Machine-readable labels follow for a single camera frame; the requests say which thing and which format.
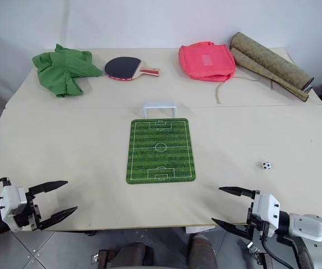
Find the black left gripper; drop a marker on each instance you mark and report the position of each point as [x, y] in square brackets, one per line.
[34, 213]

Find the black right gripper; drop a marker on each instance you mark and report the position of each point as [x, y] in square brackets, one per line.
[255, 222]

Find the tiny soccer ball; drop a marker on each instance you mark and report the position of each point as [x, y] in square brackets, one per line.
[266, 165]

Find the green soccer field mat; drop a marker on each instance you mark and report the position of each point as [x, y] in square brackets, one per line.
[161, 152]

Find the dark rounded shape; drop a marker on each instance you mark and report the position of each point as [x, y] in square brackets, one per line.
[133, 256]
[203, 252]

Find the small white goal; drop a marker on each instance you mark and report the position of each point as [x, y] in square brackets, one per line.
[160, 106]

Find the crumpled green cloth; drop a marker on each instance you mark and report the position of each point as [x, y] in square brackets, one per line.
[62, 70]

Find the pink fabric bag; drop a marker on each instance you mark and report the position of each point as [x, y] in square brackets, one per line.
[206, 61]

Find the rolled brown patterned mat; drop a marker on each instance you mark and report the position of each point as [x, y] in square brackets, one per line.
[270, 63]

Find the black table tennis paddle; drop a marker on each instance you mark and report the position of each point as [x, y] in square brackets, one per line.
[123, 67]

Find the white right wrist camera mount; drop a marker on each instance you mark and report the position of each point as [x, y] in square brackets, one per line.
[266, 207]

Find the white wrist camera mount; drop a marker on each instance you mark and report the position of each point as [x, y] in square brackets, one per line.
[266, 207]
[11, 200]

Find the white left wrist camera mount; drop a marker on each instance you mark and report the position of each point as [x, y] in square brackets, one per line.
[11, 200]

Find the small metal bracket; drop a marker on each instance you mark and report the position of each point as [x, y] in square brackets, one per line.
[253, 248]
[102, 255]

